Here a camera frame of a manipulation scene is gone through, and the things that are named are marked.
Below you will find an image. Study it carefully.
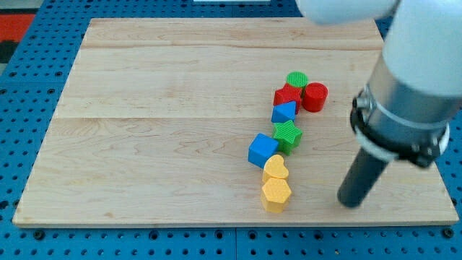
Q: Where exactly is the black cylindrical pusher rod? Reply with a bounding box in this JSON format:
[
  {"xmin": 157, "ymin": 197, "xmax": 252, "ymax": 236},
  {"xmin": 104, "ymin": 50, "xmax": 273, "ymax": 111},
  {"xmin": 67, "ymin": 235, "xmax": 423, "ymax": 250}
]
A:
[{"xmin": 337, "ymin": 148, "xmax": 388, "ymax": 208}]

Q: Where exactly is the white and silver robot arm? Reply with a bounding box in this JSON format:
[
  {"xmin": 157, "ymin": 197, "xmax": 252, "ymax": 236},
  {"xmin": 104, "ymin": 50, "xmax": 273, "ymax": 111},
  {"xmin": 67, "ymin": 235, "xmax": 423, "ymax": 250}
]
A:
[{"xmin": 297, "ymin": 0, "xmax": 461, "ymax": 207}]

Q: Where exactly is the blue cube block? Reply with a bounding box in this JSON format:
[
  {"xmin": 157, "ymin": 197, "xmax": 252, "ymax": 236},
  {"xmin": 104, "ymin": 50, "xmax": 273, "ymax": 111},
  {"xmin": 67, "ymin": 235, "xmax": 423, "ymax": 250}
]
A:
[{"xmin": 248, "ymin": 133, "xmax": 279, "ymax": 168}]

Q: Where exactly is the green star block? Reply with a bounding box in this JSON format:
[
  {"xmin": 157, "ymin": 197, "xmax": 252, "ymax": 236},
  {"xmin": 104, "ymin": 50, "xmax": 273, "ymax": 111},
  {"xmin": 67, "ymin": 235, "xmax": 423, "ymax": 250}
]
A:
[{"xmin": 272, "ymin": 120, "xmax": 303, "ymax": 155}]

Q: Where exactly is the red cylinder block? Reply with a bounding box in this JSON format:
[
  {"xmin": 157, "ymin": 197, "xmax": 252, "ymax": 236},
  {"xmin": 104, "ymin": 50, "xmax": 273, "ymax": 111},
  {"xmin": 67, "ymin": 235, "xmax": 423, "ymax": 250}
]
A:
[{"xmin": 302, "ymin": 82, "xmax": 328, "ymax": 113}]

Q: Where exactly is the yellow heart block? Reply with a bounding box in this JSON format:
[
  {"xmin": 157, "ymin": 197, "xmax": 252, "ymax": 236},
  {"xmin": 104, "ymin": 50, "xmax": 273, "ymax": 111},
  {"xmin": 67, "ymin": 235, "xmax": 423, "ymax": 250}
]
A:
[{"xmin": 262, "ymin": 155, "xmax": 289, "ymax": 183}]

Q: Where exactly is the yellow hexagon block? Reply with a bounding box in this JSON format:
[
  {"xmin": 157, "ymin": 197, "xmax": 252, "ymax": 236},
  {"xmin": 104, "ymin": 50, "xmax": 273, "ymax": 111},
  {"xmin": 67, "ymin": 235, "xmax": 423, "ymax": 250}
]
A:
[{"xmin": 261, "ymin": 178, "xmax": 292, "ymax": 213}]

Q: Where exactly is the blue triangle block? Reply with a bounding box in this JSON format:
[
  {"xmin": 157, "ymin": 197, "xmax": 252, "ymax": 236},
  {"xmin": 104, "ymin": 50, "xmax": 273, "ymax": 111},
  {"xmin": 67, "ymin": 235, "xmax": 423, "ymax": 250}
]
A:
[{"xmin": 271, "ymin": 101, "xmax": 296, "ymax": 123}]

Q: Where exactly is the red star block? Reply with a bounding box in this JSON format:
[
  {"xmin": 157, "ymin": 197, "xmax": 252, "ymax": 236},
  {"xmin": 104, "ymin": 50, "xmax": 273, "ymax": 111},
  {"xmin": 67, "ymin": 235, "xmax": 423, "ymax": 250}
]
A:
[{"xmin": 273, "ymin": 83, "xmax": 303, "ymax": 115}]

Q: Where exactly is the green cylinder block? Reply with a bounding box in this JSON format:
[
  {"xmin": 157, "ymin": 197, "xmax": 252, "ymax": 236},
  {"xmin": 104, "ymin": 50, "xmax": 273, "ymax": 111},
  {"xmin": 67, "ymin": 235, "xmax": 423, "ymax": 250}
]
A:
[{"xmin": 286, "ymin": 71, "xmax": 309, "ymax": 88}]

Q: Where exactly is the light wooden board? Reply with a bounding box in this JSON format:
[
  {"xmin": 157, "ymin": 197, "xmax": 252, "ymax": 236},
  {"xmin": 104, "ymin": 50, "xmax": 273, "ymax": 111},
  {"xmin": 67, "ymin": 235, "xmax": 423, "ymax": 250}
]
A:
[{"xmin": 12, "ymin": 18, "xmax": 458, "ymax": 228}]

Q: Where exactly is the black mounting flange ring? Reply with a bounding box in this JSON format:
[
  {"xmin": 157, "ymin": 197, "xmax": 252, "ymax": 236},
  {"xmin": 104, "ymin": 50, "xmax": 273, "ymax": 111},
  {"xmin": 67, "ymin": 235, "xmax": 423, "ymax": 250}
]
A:
[{"xmin": 349, "ymin": 89, "xmax": 450, "ymax": 169}]

